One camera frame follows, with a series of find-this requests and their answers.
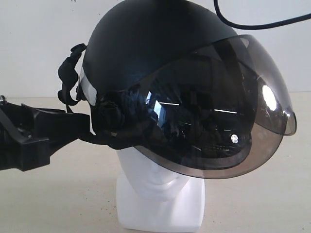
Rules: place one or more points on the white mannequin head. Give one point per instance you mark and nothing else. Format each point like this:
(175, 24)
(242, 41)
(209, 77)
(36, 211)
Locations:
(152, 198)

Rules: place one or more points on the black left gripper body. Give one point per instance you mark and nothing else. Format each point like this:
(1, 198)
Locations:
(22, 145)

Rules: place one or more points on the black helmet with tinted visor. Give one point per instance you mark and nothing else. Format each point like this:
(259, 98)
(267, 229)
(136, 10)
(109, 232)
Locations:
(168, 78)

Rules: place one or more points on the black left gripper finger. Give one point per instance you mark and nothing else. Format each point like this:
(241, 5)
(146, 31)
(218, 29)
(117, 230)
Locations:
(60, 127)

